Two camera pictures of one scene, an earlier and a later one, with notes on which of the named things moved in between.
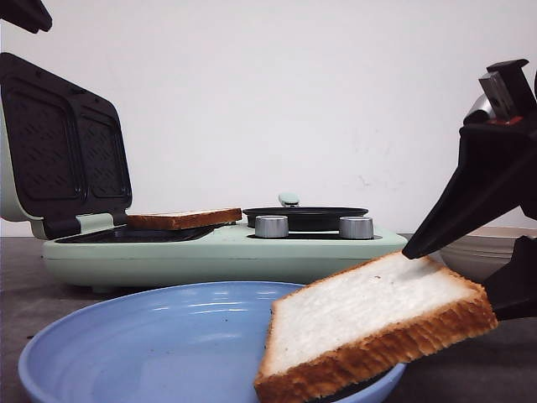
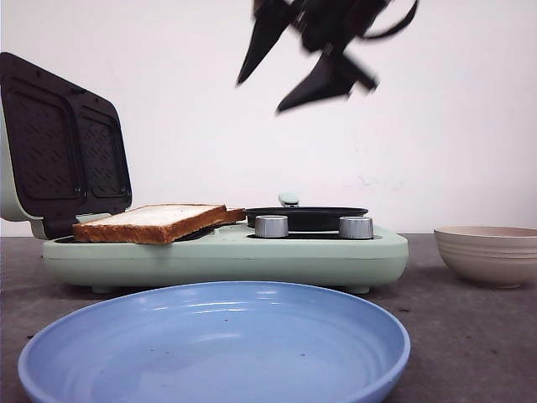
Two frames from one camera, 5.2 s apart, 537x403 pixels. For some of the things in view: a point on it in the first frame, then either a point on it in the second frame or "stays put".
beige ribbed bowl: x=482 y=253 stays put
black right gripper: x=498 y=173 → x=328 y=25
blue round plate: x=198 y=342 stays put
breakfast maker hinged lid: x=64 y=149 stays put
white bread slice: x=362 y=318 → x=148 y=223
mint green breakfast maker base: x=98 y=259 stays put
